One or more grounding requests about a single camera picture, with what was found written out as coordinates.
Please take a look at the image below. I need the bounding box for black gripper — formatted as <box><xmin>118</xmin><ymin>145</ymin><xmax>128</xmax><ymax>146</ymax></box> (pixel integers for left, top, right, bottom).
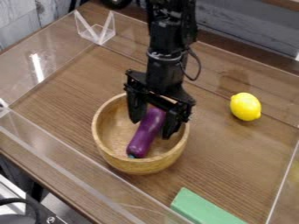
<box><xmin>124</xmin><ymin>57</ymin><xmax>194</xmax><ymax>139</ymax></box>

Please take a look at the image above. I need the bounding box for purple toy eggplant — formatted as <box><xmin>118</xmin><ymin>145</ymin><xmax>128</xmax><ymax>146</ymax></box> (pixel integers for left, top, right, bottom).
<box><xmin>125</xmin><ymin>108</ymin><xmax>165</xmax><ymax>158</ymax></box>

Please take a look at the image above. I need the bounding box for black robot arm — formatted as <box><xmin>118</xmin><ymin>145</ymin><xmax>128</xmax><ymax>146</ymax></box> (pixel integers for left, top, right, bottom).
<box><xmin>124</xmin><ymin>0</ymin><xmax>198</xmax><ymax>139</ymax></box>

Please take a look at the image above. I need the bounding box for brown wooden bowl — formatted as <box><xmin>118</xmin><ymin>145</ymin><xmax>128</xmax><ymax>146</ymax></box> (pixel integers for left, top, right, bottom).
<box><xmin>90</xmin><ymin>94</ymin><xmax>189</xmax><ymax>175</ymax></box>

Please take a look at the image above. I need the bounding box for yellow toy lemon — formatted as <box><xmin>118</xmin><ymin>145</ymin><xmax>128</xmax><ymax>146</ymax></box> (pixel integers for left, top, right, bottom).
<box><xmin>229</xmin><ymin>93</ymin><xmax>261</xmax><ymax>122</ymax></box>

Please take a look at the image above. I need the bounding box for green block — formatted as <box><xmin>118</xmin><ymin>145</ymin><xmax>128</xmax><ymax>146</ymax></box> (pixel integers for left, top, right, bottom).
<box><xmin>170</xmin><ymin>187</ymin><xmax>246</xmax><ymax>224</ymax></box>

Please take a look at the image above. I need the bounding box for clear acrylic enclosure wall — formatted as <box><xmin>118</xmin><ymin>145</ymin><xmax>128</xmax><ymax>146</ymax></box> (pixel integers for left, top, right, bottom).
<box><xmin>0</xmin><ymin>15</ymin><xmax>299</xmax><ymax>224</ymax></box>

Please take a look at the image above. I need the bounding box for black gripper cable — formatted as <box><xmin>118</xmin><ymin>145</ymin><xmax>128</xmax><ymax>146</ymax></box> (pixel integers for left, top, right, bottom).
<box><xmin>178</xmin><ymin>46</ymin><xmax>202</xmax><ymax>82</ymax></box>

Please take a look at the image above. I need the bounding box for clear acrylic corner bracket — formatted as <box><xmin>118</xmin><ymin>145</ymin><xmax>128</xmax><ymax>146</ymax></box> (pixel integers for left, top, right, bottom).
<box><xmin>73</xmin><ymin>10</ymin><xmax>116</xmax><ymax>46</ymax></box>

